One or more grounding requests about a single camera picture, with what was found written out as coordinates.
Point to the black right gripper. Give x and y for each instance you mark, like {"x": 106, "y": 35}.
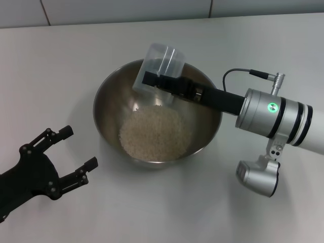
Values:
{"x": 222, "y": 101}

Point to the clear plastic measuring cup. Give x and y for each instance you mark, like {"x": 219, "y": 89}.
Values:
{"x": 164, "y": 58}

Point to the stainless steel mixing bowl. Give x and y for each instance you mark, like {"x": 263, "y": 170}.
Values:
{"x": 111, "y": 101}

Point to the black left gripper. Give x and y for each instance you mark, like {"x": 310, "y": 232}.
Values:
{"x": 30, "y": 177}

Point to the white rice grains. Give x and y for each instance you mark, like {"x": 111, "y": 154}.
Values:
{"x": 154, "y": 136}

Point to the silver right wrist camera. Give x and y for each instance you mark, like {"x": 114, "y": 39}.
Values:
{"x": 260, "y": 174}

